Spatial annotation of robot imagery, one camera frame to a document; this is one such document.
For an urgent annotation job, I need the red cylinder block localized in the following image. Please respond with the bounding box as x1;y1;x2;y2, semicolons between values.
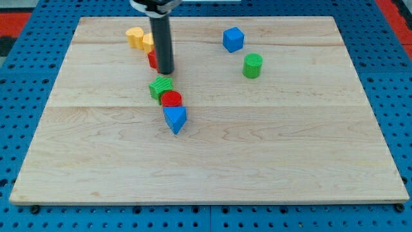
160;90;183;107

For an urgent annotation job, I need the robot arm end white black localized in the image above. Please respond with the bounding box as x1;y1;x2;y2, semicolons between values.
129;0;182;18

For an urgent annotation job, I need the yellow heart block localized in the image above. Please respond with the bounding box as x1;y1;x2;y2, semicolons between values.
126;26;144;50

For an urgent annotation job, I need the blue triangle block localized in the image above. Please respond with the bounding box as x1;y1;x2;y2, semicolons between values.
163;106;187;135

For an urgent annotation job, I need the green star block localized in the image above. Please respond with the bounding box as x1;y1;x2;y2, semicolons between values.
149;75;173;105

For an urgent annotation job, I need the light wooden board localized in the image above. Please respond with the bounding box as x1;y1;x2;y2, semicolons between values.
10;16;409;206

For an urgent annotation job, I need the green cylinder block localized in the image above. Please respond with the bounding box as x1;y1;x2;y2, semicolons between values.
242;53;263;79

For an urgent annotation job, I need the red block behind tool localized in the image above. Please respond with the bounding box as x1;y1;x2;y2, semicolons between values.
147;50;158;70

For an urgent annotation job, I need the blue cube block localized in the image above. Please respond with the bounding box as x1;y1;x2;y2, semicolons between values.
222;27;245;53

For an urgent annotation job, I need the yellow block behind tool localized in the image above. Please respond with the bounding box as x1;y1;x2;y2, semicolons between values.
142;33;155;54

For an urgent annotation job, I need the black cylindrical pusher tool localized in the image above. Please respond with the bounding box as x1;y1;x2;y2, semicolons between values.
149;15;174;75

